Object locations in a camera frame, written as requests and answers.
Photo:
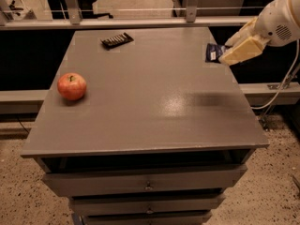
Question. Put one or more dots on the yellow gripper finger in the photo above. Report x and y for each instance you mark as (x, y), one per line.
(244, 32)
(241, 49)

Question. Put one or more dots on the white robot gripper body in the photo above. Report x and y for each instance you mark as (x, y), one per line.
(274, 24)

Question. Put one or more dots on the blue rxbar blueberry wrapper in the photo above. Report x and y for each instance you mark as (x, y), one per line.
(214, 51)

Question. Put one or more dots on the black rxbar chocolate wrapper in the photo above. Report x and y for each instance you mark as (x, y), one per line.
(117, 40)

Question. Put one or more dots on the top grey drawer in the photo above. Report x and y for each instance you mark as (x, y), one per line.
(139, 181)

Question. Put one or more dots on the grey drawer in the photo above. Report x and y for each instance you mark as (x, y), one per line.
(173, 218)
(139, 181)
(146, 205)

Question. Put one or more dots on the grey drawer cabinet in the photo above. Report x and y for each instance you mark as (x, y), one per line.
(154, 103)

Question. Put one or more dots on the middle grey drawer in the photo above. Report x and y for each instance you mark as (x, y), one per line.
(146, 205)

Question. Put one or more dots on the bottom grey drawer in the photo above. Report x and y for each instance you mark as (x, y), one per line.
(173, 218)

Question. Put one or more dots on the red apple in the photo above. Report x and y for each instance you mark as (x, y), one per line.
(71, 86)

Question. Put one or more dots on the grey metal rail frame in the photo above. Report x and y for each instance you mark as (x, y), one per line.
(41, 19)

